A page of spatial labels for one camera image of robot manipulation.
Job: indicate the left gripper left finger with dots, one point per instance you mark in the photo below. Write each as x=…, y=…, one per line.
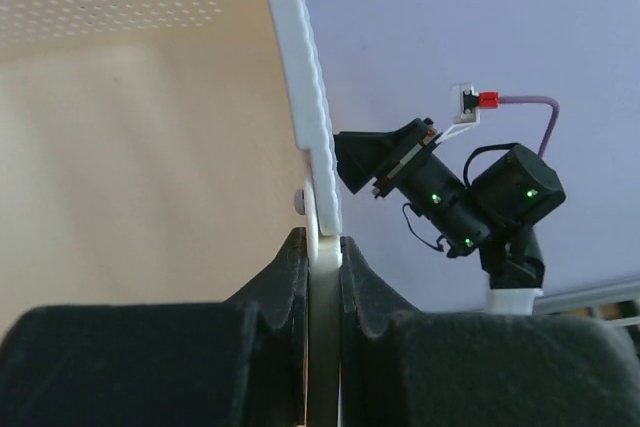
x=239, y=362

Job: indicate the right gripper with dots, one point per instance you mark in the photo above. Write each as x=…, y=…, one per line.
x=402, y=160

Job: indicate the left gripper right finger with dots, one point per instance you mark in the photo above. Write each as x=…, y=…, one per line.
x=404, y=367

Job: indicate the large cream basket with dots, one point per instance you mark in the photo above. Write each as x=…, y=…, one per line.
x=160, y=152

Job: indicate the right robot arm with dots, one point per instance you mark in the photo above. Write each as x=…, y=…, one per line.
x=493, y=215

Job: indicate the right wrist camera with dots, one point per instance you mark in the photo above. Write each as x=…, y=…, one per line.
x=465, y=104

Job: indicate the aluminium frame rail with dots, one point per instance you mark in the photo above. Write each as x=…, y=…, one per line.
x=590, y=297

